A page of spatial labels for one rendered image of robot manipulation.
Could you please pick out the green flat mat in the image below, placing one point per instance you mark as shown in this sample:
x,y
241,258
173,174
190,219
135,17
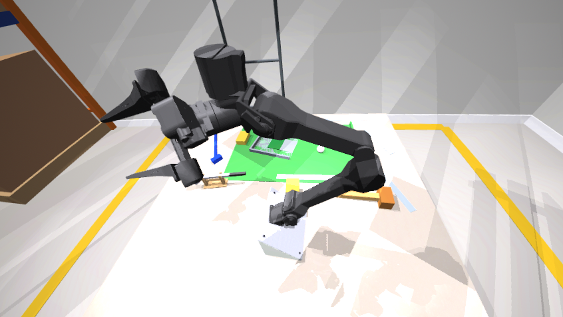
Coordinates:
x,y
305,159

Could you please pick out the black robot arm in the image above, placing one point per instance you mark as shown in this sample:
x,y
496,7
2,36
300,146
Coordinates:
x,y
272,116

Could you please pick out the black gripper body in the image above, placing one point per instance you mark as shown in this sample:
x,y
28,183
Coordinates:
x,y
154,90

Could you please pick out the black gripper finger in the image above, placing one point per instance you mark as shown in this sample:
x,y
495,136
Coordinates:
x,y
134,104
167,170

